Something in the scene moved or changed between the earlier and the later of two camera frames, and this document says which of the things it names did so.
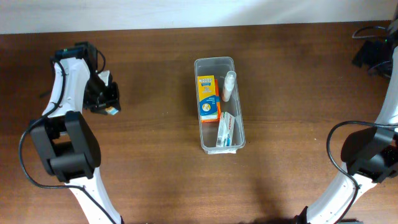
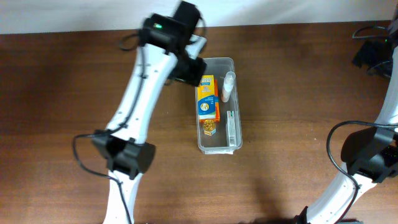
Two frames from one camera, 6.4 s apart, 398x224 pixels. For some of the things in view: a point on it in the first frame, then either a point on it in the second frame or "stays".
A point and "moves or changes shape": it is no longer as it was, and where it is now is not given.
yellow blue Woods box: [207, 97] stays
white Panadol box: [226, 130] moves or changes shape
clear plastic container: [220, 116] stays
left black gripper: [114, 101] to [194, 76]
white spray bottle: [228, 85] stays
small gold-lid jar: [111, 110] to [209, 127]
